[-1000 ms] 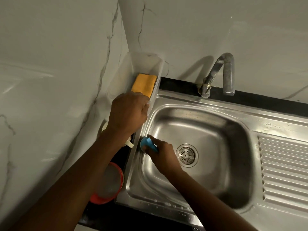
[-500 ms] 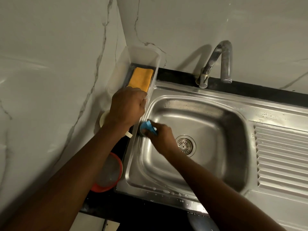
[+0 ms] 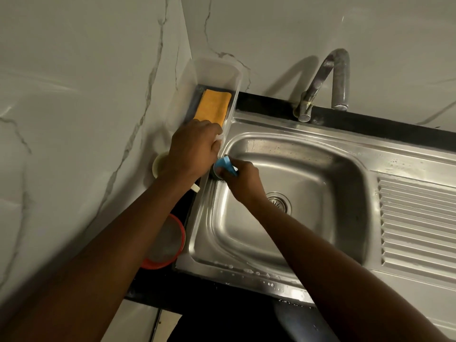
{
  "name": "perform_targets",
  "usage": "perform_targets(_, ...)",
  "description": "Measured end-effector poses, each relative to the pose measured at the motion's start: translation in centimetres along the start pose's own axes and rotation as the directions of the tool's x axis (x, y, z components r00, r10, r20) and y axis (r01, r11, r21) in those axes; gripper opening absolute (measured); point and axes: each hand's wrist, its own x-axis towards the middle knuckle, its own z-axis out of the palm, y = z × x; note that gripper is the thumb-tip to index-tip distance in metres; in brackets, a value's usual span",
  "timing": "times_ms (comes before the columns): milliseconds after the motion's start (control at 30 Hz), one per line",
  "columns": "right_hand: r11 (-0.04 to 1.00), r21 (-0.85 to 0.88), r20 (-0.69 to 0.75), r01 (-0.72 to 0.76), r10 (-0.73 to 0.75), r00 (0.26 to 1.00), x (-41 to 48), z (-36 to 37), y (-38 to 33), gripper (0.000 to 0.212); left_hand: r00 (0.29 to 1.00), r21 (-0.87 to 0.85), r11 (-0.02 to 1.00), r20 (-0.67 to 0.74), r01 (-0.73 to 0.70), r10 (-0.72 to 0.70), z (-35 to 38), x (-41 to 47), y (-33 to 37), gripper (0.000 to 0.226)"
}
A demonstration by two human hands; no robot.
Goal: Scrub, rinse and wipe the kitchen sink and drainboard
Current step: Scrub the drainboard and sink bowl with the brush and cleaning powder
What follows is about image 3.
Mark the grey metal appliance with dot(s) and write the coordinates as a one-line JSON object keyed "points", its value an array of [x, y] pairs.
{"points": [[139, 324]]}

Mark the stainless steel sink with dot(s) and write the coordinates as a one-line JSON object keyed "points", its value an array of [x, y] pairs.
{"points": [[320, 181]]}

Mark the round metal drain strainer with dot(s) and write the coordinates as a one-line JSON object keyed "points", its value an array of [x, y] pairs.
{"points": [[281, 201]]}

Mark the person's right hand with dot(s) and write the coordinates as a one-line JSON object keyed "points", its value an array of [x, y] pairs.
{"points": [[246, 183]]}

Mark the orange sponge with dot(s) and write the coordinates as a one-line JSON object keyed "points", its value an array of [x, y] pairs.
{"points": [[212, 106]]}

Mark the chrome faucet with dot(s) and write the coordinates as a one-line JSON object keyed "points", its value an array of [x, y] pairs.
{"points": [[342, 78]]}

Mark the clear plastic container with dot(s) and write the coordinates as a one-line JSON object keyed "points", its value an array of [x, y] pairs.
{"points": [[213, 72]]}

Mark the person's left forearm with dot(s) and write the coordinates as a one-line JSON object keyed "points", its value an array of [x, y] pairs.
{"points": [[89, 267]]}

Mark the cream floral mug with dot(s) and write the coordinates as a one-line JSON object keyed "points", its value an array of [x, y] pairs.
{"points": [[158, 165]]}

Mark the red round soap tub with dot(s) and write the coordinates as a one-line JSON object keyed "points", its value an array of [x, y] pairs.
{"points": [[167, 242]]}

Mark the person's black clothing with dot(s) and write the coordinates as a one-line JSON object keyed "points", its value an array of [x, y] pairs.
{"points": [[228, 327]]}

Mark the blue brush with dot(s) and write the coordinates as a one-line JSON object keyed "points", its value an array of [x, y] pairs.
{"points": [[225, 167]]}

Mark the person's right forearm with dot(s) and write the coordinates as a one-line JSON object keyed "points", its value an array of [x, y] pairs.
{"points": [[349, 281]]}

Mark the person's left hand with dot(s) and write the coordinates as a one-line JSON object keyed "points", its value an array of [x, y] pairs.
{"points": [[192, 149]]}

